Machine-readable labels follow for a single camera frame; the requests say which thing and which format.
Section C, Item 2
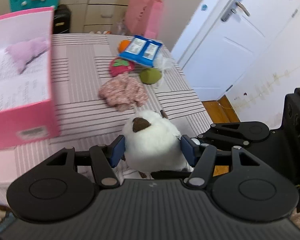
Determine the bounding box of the pink cardboard storage box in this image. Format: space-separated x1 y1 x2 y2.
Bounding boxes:
0 7 60 149

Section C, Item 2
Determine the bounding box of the black suitcase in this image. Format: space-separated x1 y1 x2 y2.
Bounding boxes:
53 4 71 34

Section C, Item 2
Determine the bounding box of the orange plush ball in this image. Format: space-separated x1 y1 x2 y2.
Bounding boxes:
118 40 130 53

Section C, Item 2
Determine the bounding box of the silver door handle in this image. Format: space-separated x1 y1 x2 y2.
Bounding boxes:
221 0 250 22

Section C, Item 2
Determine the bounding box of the striped pink bed sheet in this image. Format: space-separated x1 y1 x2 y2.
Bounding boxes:
0 34 212 206

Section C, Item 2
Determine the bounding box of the pink floral fabric item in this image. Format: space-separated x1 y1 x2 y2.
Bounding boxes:
98 73 148 112

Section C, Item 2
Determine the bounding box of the blue snack packet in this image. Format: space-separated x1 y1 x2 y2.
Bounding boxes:
118 35 162 68

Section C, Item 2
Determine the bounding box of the white cat plush toy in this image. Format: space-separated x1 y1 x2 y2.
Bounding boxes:
122 110 192 178

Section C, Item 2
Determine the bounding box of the pink paper gift bag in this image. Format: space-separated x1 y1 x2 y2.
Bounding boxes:
125 0 164 39

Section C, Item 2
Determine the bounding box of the green plush ball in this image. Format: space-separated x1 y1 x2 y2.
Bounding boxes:
139 68 162 85

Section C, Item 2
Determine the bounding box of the white door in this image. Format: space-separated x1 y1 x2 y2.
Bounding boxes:
172 0 300 101

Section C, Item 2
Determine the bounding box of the white wardrobe cabinet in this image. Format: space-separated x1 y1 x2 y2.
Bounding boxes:
61 0 129 33

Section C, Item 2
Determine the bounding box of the purple plush toy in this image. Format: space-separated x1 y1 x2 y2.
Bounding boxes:
6 37 49 74

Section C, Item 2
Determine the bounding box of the red strawberry plush pouch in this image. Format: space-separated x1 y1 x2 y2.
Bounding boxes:
109 57 135 77

